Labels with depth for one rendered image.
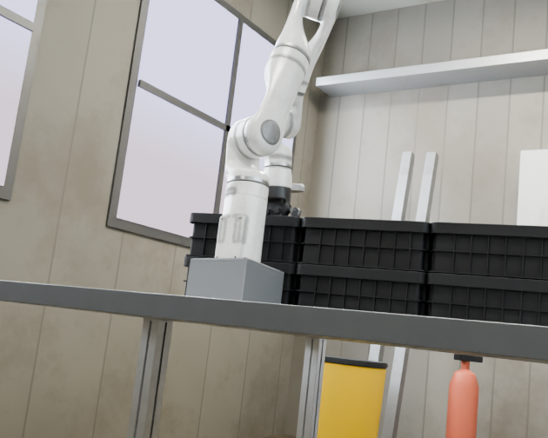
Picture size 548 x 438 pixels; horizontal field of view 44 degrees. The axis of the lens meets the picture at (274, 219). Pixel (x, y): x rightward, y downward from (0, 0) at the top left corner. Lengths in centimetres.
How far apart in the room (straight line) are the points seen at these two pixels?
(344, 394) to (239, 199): 202
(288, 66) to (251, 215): 36
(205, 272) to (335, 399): 200
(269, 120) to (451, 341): 74
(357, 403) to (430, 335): 243
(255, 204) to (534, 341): 73
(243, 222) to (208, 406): 279
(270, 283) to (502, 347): 66
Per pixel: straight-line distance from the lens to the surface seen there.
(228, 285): 138
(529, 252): 149
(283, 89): 154
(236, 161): 150
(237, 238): 141
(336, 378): 333
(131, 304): 121
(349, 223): 155
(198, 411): 406
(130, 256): 351
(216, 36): 413
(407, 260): 152
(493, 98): 461
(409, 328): 93
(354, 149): 485
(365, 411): 337
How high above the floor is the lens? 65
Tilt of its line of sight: 9 degrees up
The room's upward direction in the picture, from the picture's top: 7 degrees clockwise
